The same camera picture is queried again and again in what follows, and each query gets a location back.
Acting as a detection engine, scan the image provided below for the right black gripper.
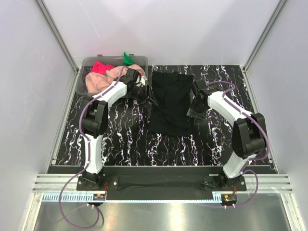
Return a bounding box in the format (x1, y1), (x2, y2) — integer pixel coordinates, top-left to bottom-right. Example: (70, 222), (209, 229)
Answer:
(186, 98), (208, 124)

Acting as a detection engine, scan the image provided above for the red t shirt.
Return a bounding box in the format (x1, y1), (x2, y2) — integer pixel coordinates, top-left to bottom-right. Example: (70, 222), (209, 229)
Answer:
(90, 61), (114, 75)

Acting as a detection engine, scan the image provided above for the green t shirt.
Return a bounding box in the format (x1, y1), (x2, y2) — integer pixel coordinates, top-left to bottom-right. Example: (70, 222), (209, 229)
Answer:
(123, 52), (135, 66)

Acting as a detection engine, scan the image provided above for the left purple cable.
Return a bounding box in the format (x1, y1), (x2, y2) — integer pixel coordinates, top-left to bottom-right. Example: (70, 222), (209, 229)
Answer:
(59, 66), (128, 228)

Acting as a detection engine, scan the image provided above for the black marble pattern mat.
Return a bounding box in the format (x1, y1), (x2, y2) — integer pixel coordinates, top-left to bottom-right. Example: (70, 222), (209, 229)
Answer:
(51, 64), (272, 167)

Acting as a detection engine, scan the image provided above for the white slotted cable duct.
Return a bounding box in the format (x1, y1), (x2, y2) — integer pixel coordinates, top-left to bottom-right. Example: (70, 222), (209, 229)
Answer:
(42, 192), (106, 203)

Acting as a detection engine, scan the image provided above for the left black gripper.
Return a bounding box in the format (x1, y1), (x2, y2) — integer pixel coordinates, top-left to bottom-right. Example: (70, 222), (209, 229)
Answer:
(128, 85), (158, 110)

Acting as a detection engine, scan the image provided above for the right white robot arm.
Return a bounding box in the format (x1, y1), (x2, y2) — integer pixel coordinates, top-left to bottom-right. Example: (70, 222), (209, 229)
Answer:
(191, 80), (269, 191)

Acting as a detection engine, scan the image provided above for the clear plastic bin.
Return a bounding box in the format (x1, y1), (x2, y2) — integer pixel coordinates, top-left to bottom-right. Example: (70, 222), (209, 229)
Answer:
(76, 55), (148, 98)

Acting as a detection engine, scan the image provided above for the black t shirt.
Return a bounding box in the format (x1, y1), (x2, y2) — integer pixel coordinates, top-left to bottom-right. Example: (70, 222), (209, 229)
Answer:
(149, 71), (194, 137)

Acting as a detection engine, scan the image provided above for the pink t shirt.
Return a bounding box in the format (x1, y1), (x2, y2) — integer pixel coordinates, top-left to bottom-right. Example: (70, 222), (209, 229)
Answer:
(85, 64), (146, 94)

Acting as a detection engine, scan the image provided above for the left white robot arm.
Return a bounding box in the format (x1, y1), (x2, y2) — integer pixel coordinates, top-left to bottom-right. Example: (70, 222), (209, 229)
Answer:
(77, 66), (152, 191)

